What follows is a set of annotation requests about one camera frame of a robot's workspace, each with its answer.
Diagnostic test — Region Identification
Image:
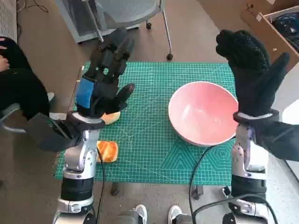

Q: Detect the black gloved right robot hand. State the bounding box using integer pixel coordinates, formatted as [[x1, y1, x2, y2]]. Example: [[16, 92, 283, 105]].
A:
[[215, 29, 290, 116]]

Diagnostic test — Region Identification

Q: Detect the black left robot hand blue tape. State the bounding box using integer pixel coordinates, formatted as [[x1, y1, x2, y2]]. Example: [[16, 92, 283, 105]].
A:
[[75, 27, 136, 119]]

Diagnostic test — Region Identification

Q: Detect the orange glazed bread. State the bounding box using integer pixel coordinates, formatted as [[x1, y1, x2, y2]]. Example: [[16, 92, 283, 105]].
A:
[[96, 140, 119, 163]]

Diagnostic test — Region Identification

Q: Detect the pink bowl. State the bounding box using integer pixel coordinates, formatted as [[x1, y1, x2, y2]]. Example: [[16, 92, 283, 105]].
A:
[[168, 81, 239, 147]]

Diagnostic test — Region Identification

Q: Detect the round pale bread bun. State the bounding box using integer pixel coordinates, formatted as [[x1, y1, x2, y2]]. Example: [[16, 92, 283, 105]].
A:
[[102, 111, 121, 126]]

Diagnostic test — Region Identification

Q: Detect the green cutting mat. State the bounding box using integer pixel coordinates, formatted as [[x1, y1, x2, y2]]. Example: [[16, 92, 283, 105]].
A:
[[54, 62, 237, 185]]

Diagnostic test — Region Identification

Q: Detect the wooden crate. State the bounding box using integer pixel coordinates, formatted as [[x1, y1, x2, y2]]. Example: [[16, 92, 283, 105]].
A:
[[258, 6, 299, 73]]

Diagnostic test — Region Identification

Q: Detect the white desk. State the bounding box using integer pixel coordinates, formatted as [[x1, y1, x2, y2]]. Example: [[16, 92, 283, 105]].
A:
[[271, 67, 299, 182]]

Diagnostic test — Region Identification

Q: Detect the brown cardboard box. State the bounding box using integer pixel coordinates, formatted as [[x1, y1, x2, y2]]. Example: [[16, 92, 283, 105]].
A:
[[240, 0, 299, 31]]

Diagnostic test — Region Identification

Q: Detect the person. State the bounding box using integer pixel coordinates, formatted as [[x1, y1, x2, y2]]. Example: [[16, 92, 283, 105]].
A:
[[115, 204, 196, 224], [0, 36, 56, 119]]

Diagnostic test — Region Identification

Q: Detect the grey office chair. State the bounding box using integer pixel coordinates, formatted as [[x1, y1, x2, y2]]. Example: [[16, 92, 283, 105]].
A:
[[0, 102, 28, 133]]

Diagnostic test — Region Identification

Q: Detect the grey mesh chair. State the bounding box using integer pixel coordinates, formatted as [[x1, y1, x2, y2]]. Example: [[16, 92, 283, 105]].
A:
[[87, 0, 175, 60]]

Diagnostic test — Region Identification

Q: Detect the white perforated panel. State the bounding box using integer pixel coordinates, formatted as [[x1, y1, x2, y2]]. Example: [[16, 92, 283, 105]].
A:
[[0, 0, 18, 39]]

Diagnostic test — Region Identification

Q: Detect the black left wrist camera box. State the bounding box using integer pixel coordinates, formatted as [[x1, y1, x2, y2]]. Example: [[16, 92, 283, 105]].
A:
[[25, 113, 78, 154]]

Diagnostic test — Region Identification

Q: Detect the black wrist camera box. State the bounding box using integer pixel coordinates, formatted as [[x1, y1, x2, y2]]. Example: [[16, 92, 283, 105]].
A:
[[25, 113, 78, 154], [252, 118, 299, 161]]

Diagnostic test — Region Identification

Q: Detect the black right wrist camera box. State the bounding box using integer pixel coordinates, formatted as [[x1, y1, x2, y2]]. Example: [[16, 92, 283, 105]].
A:
[[252, 118, 299, 161]]

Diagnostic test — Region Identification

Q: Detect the bundle of dark cables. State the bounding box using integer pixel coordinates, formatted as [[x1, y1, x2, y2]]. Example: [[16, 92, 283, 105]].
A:
[[272, 10, 299, 51]]

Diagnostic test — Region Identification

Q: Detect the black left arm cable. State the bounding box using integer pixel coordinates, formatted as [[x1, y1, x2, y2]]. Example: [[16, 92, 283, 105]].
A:
[[92, 141, 106, 224]]

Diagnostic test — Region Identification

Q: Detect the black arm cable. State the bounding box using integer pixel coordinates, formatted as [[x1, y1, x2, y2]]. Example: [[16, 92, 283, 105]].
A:
[[92, 141, 106, 224], [185, 139, 278, 224]]

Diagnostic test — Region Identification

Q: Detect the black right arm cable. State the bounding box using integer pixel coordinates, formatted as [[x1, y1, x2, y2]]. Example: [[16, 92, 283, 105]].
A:
[[185, 139, 278, 224]]

